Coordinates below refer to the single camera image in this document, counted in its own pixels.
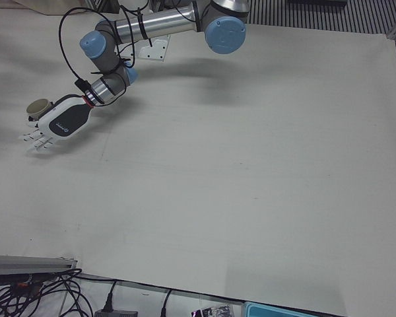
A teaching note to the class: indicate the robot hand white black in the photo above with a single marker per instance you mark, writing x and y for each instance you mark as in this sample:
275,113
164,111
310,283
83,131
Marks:
66,120

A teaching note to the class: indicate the beige paper cup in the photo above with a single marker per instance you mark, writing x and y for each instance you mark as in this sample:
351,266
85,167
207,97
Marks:
39,107

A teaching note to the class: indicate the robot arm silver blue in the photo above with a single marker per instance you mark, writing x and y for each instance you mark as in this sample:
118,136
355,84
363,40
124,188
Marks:
158,23

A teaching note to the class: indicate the beige fabric cover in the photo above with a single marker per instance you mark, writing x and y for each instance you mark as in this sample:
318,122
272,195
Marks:
49,6

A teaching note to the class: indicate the black power strip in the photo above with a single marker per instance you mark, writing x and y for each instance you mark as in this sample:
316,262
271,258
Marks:
16,280

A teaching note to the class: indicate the grey power adapter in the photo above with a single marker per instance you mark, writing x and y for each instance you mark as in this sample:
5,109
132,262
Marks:
117,313

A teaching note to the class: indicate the black white printed cards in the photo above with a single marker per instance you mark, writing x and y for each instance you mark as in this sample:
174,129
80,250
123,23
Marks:
214,311

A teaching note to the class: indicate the light blue plastic box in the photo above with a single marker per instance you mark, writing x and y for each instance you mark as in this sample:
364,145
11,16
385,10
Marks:
274,310

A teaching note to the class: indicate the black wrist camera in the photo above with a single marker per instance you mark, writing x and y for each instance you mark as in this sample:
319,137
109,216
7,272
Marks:
82,86

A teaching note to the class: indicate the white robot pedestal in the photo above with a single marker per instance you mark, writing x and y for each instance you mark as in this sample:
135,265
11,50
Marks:
155,49

